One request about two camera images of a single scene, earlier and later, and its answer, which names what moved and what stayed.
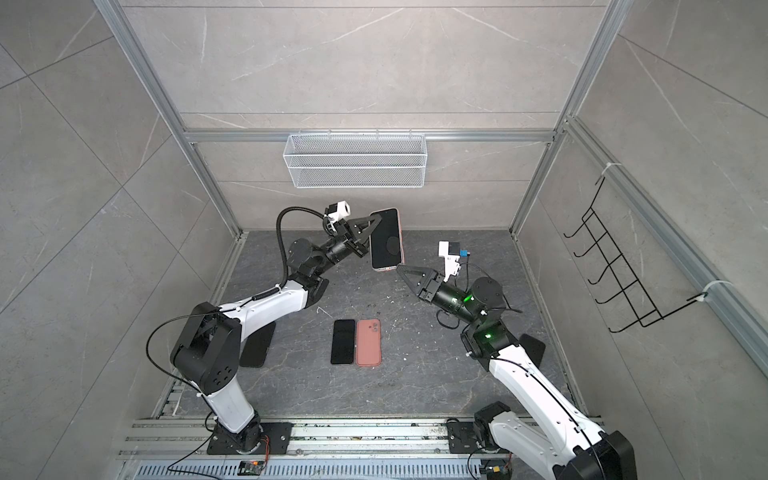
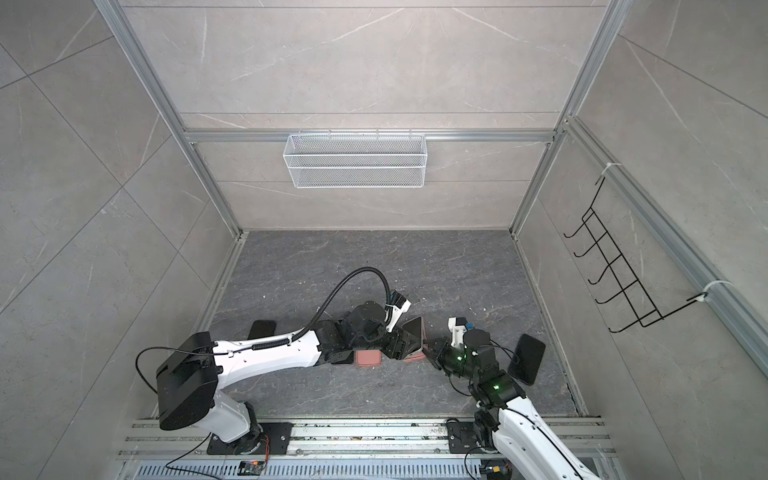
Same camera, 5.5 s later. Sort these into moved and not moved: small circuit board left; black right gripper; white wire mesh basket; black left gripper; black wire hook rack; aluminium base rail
Moved: black right gripper; black left gripper
Not moved: black wire hook rack; aluminium base rail; white wire mesh basket; small circuit board left
